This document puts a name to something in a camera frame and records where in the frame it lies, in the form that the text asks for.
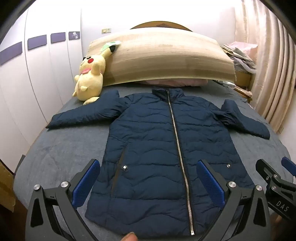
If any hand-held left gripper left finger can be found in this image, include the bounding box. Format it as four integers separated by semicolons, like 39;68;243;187
25;159;102;241

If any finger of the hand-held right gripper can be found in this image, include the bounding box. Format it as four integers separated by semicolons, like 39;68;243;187
255;159;287;193
281;156;296;181

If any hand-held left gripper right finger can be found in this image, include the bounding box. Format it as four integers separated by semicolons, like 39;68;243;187
196;159;271;241

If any navy puffer jacket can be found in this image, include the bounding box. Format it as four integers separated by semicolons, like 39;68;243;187
46;86;271;238

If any pile of clothes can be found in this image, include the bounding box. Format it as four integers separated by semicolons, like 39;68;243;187
221;41;258;75

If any person's left hand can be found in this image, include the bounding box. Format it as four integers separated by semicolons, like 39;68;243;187
121;232;139;241

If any grey bed blanket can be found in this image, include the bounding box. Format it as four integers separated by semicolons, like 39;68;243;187
13;80;292;241

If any large cardboard box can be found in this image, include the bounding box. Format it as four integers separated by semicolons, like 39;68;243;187
0;160;16;212

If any wooden nightstand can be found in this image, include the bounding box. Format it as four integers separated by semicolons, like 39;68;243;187
233;70;253;103

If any pink striped curtain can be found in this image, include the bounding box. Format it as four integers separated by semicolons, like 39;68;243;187
235;0;296;135

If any yellow plush toy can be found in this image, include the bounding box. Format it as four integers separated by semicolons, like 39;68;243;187
72;45;116;105

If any pink pillow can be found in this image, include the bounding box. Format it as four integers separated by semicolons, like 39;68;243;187
136;79;210;88

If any white wardrobe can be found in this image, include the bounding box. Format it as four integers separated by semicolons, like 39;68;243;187
0;0;84;163

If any beige headboard cushion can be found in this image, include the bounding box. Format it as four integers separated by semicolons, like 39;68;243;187
88;30;237;87

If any green paper tag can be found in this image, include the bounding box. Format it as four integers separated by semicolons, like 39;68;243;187
100;41;122;51

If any plain purple wardrobe panel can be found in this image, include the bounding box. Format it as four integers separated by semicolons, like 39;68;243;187
0;42;23;66
27;35;48;50
50;32;68;44

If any brown wooden headboard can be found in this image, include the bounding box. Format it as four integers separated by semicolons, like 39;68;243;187
130;20;192;32

